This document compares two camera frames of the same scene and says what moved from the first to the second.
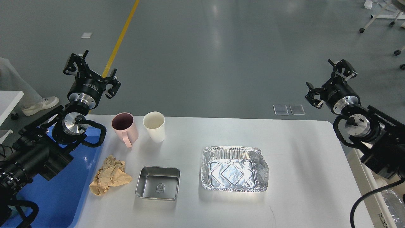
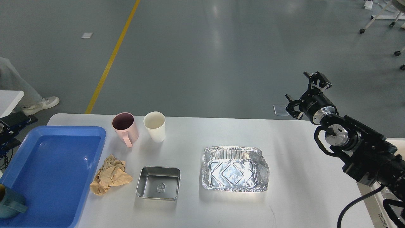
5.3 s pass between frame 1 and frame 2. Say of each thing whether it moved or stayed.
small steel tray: stayed
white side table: stayed
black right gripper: moved
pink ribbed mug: stayed
